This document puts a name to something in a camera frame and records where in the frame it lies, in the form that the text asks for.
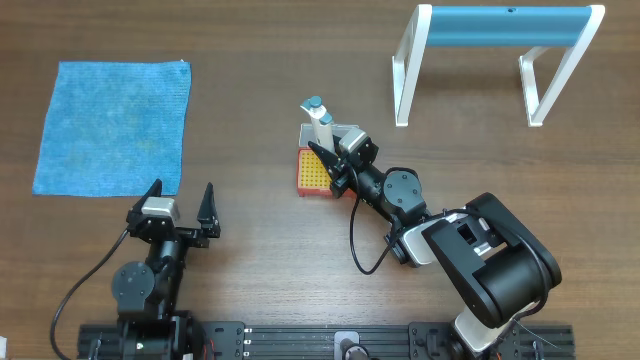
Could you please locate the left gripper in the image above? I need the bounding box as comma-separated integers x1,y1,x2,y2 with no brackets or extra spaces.
125,178,223,249

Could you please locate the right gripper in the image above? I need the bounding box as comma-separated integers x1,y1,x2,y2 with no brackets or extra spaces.
307,133,380,199

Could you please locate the white pipette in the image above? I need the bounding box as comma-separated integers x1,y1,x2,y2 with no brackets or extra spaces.
299,95,337,154

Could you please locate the red and yellow tip box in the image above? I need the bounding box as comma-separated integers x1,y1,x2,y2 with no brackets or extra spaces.
295,122,361,199

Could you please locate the blue cloth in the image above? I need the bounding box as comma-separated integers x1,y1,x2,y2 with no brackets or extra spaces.
31,60,193,198

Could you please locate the white and blue stand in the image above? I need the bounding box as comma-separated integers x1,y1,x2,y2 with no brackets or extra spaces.
392,3,606,128

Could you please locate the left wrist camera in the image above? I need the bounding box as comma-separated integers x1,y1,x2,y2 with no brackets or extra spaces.
140,196,181,222

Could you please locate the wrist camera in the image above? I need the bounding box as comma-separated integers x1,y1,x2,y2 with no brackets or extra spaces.
338,127,371,154
140,196,181,222

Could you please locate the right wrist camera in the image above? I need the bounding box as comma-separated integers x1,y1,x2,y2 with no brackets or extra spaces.
338,127,371,154

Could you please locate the mounting rail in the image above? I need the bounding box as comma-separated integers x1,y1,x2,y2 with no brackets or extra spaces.
77,321,576,360

